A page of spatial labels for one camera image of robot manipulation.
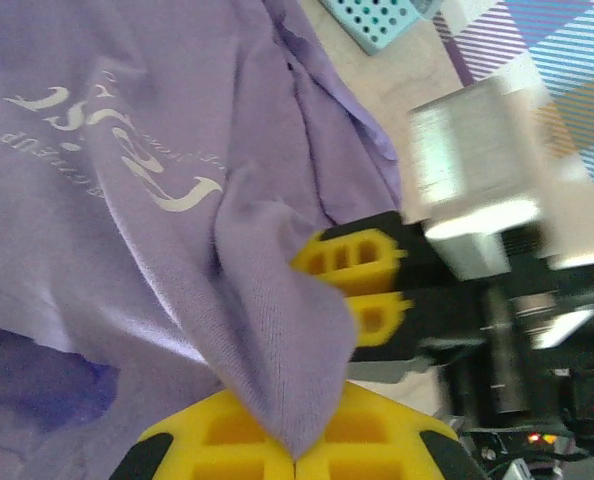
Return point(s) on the small black controller board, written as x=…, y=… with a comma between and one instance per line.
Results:
x=542, y=442

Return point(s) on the purple t-shirt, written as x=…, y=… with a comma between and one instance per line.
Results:
x=127, y=225

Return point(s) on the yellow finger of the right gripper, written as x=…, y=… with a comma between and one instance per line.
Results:
x=347, y=260
x=377, y=320

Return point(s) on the light blue plastic basket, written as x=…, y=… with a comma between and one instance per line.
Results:
x=372, y=22

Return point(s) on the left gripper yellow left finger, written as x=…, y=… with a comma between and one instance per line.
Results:
x=217, y=440

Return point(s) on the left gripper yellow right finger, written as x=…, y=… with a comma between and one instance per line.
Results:
x=377, y=440

